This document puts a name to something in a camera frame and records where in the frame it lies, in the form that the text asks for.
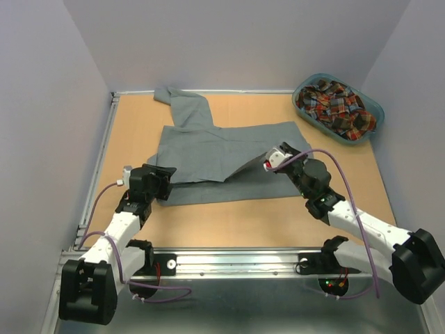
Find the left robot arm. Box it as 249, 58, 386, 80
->
58, 164, 176, 325

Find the grey long sleeve shirt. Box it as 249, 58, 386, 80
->
147, 88, 310, 207

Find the aluminium front rail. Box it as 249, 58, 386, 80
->
55, 246, 428, 279

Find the aluminium rail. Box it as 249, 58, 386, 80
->
55, 246, 428, 279
111, 89, 294, 97

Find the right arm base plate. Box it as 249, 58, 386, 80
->
296, 252, 359, 275

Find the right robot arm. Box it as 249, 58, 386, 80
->
264, 143, 444, 305

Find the aluminium back rail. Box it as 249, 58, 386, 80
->
111, 89, 294, 97

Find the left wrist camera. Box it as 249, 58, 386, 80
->
116, 166, 133, 189

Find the plaid long sleeve shirt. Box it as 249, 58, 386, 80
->
296, 79, 377, 141

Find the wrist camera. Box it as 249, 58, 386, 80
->
263, 146, 293, 172
116, 166, 133, 189

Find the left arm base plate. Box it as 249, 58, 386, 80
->
133, 253, 177, 277

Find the teal plastic basket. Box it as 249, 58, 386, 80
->
292, 73, 385, 145

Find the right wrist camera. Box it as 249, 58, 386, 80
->
263, 146, 293, 172

